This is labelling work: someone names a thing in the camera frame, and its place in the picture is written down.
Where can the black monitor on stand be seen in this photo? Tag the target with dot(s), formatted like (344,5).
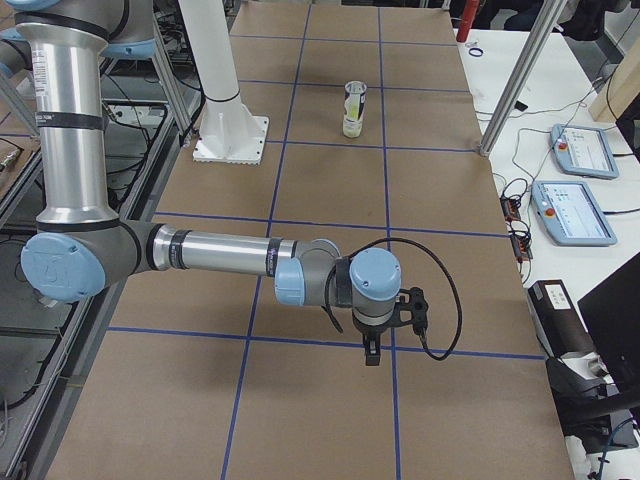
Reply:
(603,412)

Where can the black box on desk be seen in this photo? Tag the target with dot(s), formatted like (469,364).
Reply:
(562,330)

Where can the lower teach pendant tablet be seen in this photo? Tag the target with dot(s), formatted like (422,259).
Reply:
(570,214)

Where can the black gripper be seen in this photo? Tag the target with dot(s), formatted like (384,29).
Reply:
(369,332)

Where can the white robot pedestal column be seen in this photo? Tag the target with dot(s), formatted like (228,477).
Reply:
(228,132)

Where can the red cylinder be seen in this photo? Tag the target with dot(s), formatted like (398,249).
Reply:
(467,20)

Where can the aluminium frame post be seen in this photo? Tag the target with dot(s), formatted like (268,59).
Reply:
(535,42)

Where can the teach pendant tablet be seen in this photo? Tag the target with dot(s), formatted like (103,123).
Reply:
(570,214)
(583,151)

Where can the brown paper table cover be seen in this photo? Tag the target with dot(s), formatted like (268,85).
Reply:
(204,375)

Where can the orange black connector strip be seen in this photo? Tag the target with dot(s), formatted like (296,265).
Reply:
(518,230)

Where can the upper teach pendant tablet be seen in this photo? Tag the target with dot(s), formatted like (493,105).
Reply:
(583,151)

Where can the aluminium side frame rack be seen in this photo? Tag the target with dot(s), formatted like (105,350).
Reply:
(36,335)

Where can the blue tape roll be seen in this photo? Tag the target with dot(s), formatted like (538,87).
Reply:
(476,52)

